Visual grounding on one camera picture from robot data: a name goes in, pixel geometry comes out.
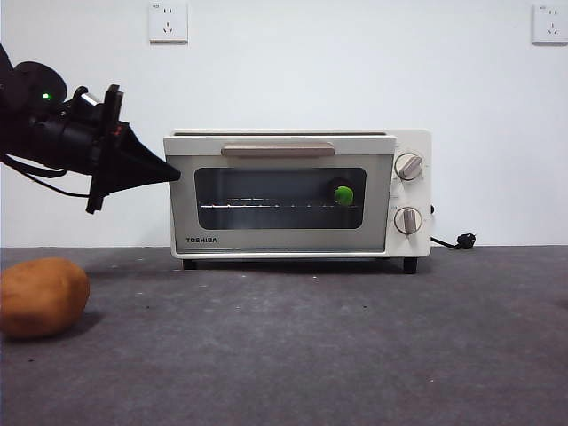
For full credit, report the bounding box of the glass oven door beige handle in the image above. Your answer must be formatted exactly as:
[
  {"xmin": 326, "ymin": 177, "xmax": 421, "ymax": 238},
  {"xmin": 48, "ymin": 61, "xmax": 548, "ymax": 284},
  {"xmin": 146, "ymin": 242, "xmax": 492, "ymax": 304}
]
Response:
[{"xmin": 162, "ymin": 132, "xmax": 397, "ymax": 255}]

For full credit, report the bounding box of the purple eggplant green stem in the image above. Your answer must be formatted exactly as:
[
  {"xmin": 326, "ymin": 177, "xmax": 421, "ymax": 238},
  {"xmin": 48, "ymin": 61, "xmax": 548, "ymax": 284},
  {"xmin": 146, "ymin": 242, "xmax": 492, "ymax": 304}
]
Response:
[{"xmin": 326, "ymin": 177, "xmax": 356, "ymax": 209}]

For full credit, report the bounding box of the beige oven knob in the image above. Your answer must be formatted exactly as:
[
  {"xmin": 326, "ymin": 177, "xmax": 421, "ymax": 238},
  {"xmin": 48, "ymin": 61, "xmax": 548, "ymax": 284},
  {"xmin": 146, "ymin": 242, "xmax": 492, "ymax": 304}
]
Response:
[
  {"xmin": 393, "ymin": 207, "xmax": 423, "ymax": 235},
  {"xmin": 394, "ymin": 153, "xmax": 423, "ymax": 182}
]

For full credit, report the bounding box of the white toaster oven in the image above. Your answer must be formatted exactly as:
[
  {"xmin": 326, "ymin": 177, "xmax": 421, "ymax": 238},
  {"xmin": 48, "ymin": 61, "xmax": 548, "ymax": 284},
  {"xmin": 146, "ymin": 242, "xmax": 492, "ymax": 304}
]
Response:
[{"xmin": 162, "ymin": 128, "xmax": 432, "ymax": 275}]

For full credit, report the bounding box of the brown potato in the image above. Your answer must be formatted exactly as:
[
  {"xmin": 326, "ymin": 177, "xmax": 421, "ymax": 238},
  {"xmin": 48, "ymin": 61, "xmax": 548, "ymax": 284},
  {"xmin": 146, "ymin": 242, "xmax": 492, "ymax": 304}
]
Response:
[{"xmin": 0, "ymin": 257, "xmax": 91, "ymax": 341}]

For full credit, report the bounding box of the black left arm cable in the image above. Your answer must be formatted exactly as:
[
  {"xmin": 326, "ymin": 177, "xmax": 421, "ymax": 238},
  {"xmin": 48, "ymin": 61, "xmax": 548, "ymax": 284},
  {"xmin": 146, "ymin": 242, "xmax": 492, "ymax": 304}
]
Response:
[{"xmin": 0, "ymin": 153, "xmax": 97, "ymax": 199}]

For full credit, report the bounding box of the metal wire oven rack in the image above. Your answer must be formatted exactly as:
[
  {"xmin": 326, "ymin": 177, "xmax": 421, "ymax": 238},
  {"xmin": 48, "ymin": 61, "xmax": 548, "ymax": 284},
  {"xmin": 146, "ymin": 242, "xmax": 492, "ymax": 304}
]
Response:
[{"xmin": 199, "ymin": 197, "xmax": 360, "ymax": 209}]

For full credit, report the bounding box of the white wall socket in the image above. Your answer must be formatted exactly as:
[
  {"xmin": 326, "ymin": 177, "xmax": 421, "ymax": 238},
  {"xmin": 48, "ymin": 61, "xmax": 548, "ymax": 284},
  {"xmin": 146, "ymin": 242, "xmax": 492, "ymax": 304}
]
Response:
[
  {"xmin": 532, "ymin": 4, "xmax": 568, "ymax": 45},
  {"xmin": 148, "ymin": 3, "xmax": 189, "ymax": 45}
]

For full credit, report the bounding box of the black oven power cable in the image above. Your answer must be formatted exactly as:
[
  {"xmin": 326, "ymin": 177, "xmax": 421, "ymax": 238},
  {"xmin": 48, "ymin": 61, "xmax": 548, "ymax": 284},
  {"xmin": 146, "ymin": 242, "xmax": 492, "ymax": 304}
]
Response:
[{"xmin": 428, "ymin": 203, "xmax": 478, "ymax": 250}]

